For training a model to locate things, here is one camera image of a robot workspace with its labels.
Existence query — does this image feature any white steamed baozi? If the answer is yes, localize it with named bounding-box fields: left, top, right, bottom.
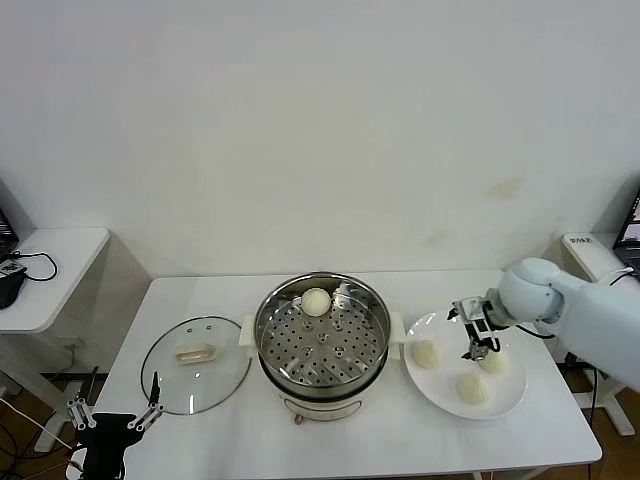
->
left=412, top=339, right=445, bottom=371
left=478, top=349, right=512, bottom=375
left=300, top=287, right=332, bottom=318
left=457, top=372, right=494, bottom=405

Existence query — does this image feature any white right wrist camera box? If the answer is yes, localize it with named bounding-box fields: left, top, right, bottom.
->
left=455, top=298, right=485, bottom=321

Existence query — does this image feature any perforated stainless steamer basket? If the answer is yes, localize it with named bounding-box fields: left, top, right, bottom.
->
left=240, top=272, right=407, bottom=389

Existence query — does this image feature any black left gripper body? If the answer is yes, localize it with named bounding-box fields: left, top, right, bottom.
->
left=79, top=412, right=144, bottom=480

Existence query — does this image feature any round white plate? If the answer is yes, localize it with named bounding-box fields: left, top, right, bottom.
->
left=403, top=310, right=529, bottom=421

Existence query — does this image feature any black computer mouse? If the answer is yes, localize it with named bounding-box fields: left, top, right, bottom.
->
left=0, top=269, right=29, bottom=310

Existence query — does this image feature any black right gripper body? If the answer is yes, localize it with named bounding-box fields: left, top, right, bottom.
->
left=466, top=311, right=502, bottom=352

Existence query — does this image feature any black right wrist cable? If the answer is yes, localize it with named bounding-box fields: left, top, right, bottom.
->
left=514, top=323, right=557, bottom=341

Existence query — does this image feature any white side table with label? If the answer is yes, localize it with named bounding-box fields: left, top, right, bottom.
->
left=563, top=232, right=640, bottom=441

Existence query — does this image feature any black looped mouse cable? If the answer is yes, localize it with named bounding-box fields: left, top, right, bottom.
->
left=4, top=251, right=59, bottom=283

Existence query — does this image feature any black laptop with pink screen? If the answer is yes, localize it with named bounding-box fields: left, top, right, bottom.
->
left=0, top=178, right=21, bottom=261

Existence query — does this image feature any round glass pot lid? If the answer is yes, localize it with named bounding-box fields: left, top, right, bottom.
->
left=141, top=315, right=253, bottom=416

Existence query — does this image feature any black laptop with dark screen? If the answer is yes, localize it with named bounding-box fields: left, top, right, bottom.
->
left=612, top=184, right=640, bottom=274

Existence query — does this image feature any white floor cable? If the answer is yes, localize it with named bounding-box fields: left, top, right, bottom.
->
left=0, top=397, right=81, bottom=451

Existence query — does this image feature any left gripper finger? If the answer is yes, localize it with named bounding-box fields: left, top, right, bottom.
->
left=67, top=366, right=100, bottom=431
left=127, top=370, right=165, bottom=432

